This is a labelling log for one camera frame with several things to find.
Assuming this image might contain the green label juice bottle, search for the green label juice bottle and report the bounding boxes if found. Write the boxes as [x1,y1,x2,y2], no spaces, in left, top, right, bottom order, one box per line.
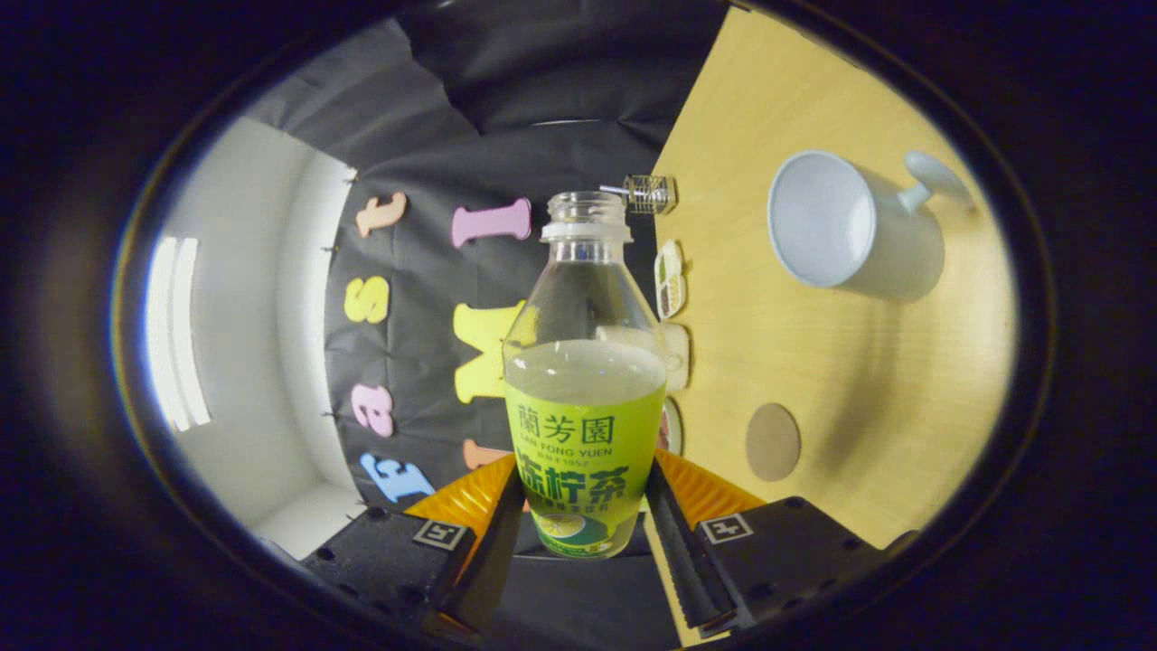
[502,191,671,561]

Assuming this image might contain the pale green plate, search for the pale green plate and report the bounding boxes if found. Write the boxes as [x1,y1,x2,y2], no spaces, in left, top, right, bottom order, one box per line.
[657,396,684,458]

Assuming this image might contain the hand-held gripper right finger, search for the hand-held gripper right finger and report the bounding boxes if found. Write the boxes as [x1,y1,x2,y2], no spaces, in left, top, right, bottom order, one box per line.
[644,448,887,632]

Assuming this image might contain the wire mesh holder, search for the wire mesh holder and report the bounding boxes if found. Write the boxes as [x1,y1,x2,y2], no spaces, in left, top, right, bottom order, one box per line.
[624,175,677,216]

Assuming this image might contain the white toaster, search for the white toaster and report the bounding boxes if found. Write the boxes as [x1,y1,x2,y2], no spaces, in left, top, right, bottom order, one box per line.
[597,323,691,392]

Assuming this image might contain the round brown coaster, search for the round brown coaster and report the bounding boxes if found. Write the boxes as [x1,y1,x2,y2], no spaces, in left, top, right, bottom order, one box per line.
[745,402,803,483]

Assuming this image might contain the ceiling light panel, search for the ceiling light panel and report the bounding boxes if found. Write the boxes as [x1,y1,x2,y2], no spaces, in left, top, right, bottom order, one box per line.
[145,237,212,433]

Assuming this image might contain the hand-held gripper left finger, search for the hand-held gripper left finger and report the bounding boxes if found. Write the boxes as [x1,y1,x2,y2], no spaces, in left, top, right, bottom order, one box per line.
[300,452,526,635]

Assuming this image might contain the white divided tray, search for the white divided tray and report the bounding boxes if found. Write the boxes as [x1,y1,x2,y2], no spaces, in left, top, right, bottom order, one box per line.
[654,239,688,320]

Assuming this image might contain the wooden table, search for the wooden table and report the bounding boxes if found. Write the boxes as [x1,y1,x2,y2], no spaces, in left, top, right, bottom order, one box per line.
[640,5,1020,648]

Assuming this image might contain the white cup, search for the white cup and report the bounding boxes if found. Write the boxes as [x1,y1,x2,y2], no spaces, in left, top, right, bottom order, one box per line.
[767,149,977,304]

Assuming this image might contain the black backdrop cloth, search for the black backdrop cloth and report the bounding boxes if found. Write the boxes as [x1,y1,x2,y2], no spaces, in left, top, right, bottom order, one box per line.
[240,0,729,648]

